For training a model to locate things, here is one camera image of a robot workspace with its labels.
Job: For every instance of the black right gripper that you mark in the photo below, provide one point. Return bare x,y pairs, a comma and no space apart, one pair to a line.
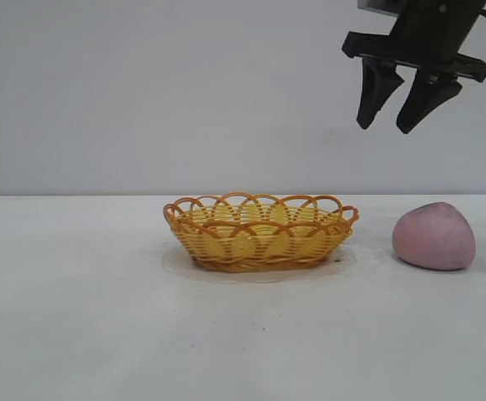
435,33

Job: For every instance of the pink peach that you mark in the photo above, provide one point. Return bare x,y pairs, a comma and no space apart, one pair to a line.
433,238

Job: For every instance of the yellow orange woven basket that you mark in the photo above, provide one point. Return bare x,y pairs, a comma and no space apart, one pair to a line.
247,250

